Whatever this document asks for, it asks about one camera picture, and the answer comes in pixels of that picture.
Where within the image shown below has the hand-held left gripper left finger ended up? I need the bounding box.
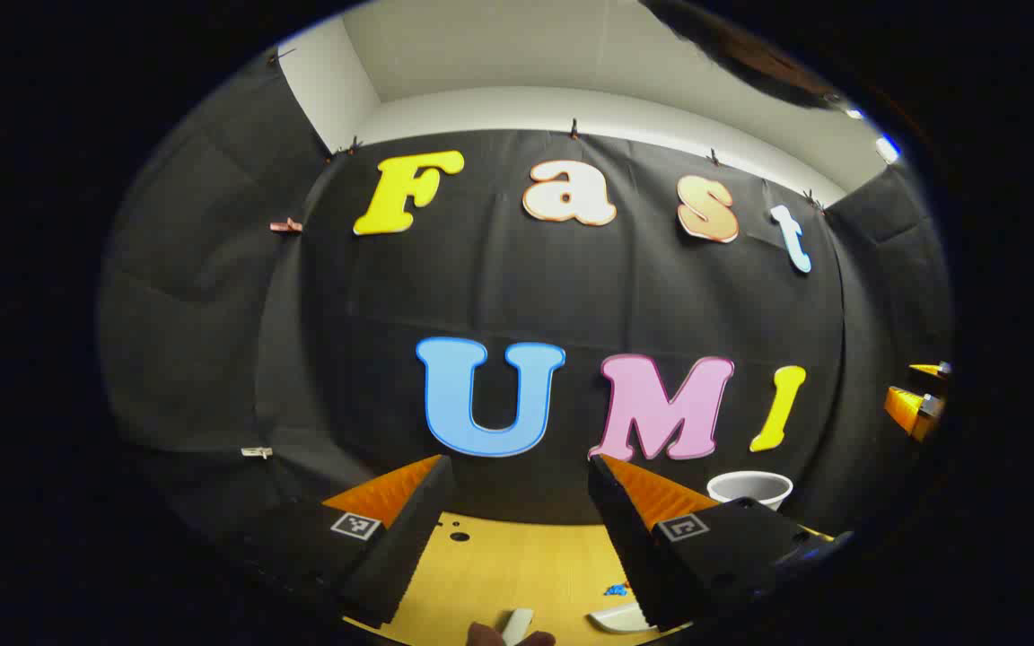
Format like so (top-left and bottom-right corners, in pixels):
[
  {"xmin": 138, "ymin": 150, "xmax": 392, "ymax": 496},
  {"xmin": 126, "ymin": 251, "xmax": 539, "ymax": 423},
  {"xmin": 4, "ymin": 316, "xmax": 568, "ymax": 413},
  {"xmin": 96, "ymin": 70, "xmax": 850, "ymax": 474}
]
[{"xmin": 243, "ymin": 455, "xmax": 457, "ymax": 629}]

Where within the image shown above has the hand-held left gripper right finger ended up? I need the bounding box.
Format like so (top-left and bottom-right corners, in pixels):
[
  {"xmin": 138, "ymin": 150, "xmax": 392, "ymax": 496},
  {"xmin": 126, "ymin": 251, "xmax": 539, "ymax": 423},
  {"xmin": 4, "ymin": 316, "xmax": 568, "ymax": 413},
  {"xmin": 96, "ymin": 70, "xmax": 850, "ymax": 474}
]
[{"xmin": 587, "ymin": 453, "xmax": 854, "ymax": 629}]

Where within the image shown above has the white dustpan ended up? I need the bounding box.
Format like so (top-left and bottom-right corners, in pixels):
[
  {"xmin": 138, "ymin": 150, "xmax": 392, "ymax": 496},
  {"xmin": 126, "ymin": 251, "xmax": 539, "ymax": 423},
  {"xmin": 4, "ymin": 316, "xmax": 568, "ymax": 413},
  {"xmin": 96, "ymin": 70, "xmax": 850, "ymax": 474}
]
[{"xmin": 587, "ymin": 603, "xmax": 653, "ymax": 633}]

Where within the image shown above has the white ribbed garbage bin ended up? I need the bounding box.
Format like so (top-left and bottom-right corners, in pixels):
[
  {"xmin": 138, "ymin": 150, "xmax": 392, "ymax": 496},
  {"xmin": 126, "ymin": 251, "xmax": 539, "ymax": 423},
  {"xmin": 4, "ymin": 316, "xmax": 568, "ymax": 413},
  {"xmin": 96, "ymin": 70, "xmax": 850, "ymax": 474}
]
[{"xmin": 706, "ymin": 471, "xmax": 794, "ymax": 512}]

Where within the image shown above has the wooden desktop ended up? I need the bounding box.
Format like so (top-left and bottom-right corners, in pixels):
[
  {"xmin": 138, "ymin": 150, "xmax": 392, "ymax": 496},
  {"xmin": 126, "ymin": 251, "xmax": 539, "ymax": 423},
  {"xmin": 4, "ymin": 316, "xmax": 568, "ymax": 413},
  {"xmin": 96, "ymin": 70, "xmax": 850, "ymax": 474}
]
[{"xmin": 342, "ymin": 511, "xmax": 841, "ymax": 646}]

